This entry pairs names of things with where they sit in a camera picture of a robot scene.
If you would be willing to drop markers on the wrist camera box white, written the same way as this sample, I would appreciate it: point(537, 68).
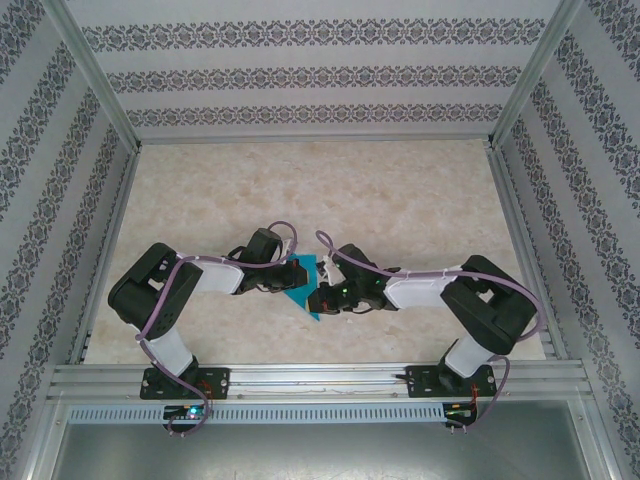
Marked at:
point(287, 249)
point(330, 267)

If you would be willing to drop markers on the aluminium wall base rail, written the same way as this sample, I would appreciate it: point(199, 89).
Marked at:
point(315, 139)

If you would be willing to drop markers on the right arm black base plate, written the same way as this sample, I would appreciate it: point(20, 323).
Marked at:
point(417, 382)

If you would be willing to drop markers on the aluminium corner post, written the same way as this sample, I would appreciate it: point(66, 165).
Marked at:
point(97, 75)
point(531, 75)

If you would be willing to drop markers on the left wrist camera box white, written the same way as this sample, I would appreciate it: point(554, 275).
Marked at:
point(287, 249)

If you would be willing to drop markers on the aluminium side rail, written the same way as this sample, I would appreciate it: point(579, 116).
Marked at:
point(112, 225)
point(511, 200)

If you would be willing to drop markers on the aluminium frame leg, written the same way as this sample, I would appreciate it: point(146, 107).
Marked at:
point(40, 440)
point(597, 440)

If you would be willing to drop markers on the teal paper sheet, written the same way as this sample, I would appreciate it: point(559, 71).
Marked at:
point(300, 300)

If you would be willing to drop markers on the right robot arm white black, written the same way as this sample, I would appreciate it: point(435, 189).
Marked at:
point(490, 310)

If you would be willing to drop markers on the grey sheet metal panel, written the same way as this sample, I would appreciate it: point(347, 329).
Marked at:
point(320, 455)

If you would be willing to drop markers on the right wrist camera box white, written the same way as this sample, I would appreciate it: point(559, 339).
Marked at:
point(330, 267)

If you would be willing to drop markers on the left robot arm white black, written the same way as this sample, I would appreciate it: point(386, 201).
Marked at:
point(150, 295)

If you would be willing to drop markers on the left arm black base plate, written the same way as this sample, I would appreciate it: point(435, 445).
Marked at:
point(218, 384)

